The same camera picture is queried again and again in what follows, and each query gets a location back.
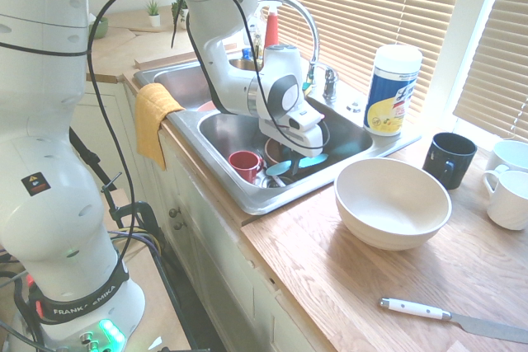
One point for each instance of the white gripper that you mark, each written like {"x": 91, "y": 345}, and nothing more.
{"x": 301, "y": 137}

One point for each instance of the teal plastic knife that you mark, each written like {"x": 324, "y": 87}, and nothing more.
{"x": 280, "y": 168}

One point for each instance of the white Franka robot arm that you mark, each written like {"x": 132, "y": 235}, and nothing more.
{"x": 49, "y": 170}

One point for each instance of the stainless steel double sink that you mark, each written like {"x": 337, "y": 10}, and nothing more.
{"x": 231, "y": 129}

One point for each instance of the chrome sink hole cap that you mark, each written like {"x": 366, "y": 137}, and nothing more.
{"x": 353, "y": 107}

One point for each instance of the brown wooden bowl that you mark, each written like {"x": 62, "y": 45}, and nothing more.
{"x": 272, "y": 150}

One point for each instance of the metal drain strainer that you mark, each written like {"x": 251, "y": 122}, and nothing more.
{"x": 276, "y": 181}

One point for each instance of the red cup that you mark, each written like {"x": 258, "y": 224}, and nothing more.
{"x": 245, "y": 164}

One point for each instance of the green and yellow sponge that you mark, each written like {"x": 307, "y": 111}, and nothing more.
{"x": 307, "y": 85}

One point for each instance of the pink bowl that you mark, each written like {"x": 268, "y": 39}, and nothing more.
{"x": 205, "y": 106}

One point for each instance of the white kitchen cabinet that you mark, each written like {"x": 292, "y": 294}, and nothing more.
{"x": 214, "y": 224}

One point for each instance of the large white bowl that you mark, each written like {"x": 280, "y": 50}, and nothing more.
{"x": 392, "y": 203}

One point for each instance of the clear soap pump bottle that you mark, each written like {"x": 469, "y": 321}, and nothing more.
{"x": 257, "y": 45}

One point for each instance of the Lysol wipes canister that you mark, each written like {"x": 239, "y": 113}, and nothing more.
{"x": 392, "y": 92}

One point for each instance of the red spray bottle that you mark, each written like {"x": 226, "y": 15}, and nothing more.
{"x": 272, "y": 30}

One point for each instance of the dark cabinet knob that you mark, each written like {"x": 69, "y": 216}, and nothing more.
{"x": 177, "y": 212}
{"x": 177, "y": 226}

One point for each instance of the chrome gooseneck faucet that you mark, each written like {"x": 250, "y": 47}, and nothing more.
{"x": 307, "y": 22}

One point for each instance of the yellow dish cloth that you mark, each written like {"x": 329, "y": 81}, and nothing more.
{"x": 150, "y": 121}

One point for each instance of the black mug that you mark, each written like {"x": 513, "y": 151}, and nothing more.
{"x": 447, "y": 160}

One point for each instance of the wide wooden window blind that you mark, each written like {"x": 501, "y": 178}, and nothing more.
{"x": 363, "y": 10}
{"x": 499, "y": 59}

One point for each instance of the small potted succulent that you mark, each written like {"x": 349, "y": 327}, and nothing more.
{"x": 179, "y": 12}

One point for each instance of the small plant white pot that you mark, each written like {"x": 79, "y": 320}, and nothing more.
{"x": 154, "y": 14}

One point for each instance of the white mug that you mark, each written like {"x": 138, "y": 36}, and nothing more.
{"x": 509, "y": 199}
{"x": 509, "y": 156}

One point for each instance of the green plant pot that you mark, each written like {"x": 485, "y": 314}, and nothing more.
{"x": 99, "y": 27}

